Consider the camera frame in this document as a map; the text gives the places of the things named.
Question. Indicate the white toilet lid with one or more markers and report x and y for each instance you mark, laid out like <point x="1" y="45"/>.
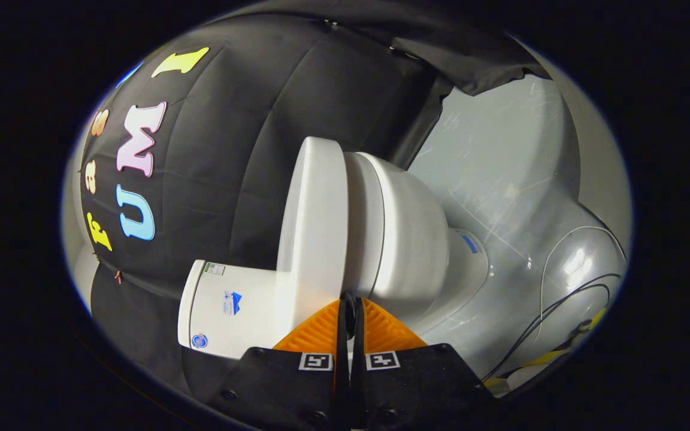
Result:
<point x="315" y="215"/>

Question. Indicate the black lid pull tab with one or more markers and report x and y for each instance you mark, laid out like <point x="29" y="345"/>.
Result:
<point x="350" y="305"/>

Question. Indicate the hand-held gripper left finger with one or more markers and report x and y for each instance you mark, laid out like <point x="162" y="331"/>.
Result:
<point x="285" y="389"/>

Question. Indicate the white ceramic toilet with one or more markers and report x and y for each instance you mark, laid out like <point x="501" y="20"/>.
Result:
<point x="411" y="239"/>

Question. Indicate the black backdrop cloth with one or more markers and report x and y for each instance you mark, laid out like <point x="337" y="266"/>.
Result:
<point x="231" y="149"/>

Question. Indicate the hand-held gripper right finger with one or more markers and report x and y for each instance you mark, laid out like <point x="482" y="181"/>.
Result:
<point x="417" y="389"/>

